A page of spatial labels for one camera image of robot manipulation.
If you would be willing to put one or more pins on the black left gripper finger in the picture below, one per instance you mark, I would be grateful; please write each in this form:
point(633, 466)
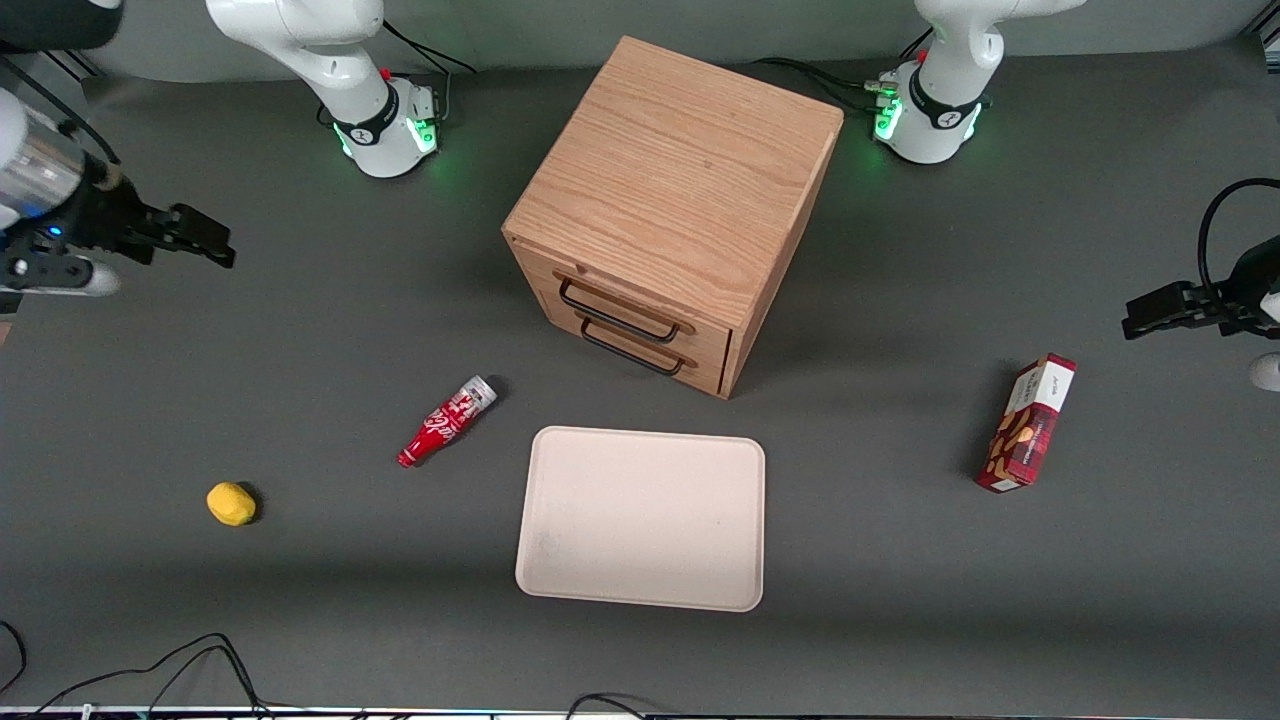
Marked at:
point(1175, 298)
point(1170, 322)

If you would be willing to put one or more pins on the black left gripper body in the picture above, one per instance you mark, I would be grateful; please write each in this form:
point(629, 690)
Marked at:
point(1243, 290)

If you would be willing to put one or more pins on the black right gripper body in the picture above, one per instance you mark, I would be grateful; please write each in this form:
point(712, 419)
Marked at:
point(100, 218)

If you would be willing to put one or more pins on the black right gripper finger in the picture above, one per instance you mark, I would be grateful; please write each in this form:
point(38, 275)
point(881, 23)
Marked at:
point(200, 226)
point(185, 247)

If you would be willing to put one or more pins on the red coke bottle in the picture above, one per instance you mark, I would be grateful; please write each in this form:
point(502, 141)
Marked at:
point(445, 422)

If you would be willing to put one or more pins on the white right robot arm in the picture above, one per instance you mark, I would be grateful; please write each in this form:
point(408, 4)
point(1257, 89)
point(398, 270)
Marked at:
point(330, 60)

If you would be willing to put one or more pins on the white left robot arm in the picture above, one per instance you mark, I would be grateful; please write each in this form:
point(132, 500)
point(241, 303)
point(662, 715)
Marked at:
point(945, 90)

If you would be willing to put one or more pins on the beige plastic tray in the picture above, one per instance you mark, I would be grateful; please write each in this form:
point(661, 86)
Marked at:
point(640, 520)

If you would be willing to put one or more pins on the red snack box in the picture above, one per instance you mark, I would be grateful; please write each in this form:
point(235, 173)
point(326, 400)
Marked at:
point(1028, 425)

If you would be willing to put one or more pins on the yellow lemon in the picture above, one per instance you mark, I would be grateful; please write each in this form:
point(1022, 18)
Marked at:
point(231, 504)

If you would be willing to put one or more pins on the wooden drawer front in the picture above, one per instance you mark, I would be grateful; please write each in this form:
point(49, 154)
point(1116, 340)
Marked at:
point(710, 335)
point(705, 370)

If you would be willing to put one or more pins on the wooden drawer cabinet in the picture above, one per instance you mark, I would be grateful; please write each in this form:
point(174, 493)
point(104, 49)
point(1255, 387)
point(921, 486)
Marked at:
point(680, 170)

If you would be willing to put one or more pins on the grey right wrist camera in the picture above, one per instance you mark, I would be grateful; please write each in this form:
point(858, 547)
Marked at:
point(90, 278)

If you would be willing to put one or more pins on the aluminium frame rail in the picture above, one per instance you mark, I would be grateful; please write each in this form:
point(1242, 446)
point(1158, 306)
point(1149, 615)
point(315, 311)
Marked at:
point(1265, 35)

